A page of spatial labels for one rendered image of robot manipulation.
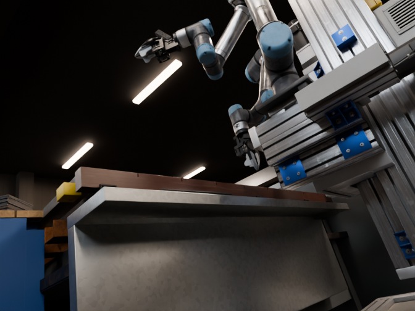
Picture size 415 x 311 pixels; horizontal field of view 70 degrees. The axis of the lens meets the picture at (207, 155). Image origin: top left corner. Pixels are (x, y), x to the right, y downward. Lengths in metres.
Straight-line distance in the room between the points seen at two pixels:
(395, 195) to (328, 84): 0.45
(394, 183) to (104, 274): 0.95
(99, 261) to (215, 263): 0.38
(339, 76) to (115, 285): 0.83
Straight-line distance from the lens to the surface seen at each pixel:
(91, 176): 0.88
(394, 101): 1.25
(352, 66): 0.98
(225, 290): 1.00
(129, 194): 0.66
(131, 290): 0.80
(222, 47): 1.40
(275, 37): 1.16
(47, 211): 1.21
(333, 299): 1.78
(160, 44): 1.35
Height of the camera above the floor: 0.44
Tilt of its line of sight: 24 degrees up
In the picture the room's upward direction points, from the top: 14 degrees counter-clockwise
